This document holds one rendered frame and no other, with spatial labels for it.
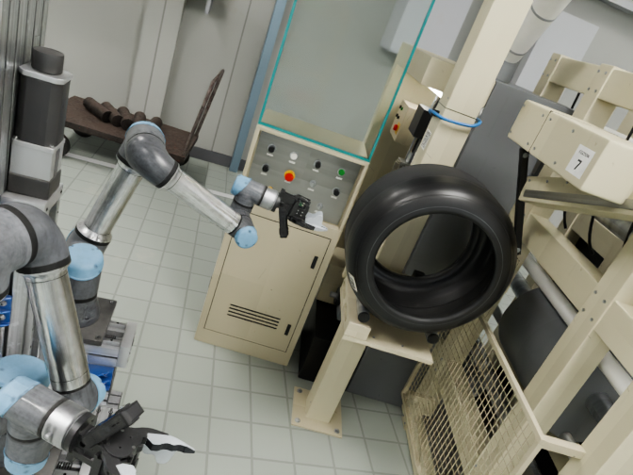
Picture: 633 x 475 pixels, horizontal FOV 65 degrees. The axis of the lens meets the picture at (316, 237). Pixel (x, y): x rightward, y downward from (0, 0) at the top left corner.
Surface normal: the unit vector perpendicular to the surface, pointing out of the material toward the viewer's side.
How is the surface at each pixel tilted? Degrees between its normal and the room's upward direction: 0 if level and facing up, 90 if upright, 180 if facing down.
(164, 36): 90
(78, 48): 90
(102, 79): 90
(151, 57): 90
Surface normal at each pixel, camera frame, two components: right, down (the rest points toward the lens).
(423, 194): -0.18, -0.36
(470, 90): -0.02, 0.43
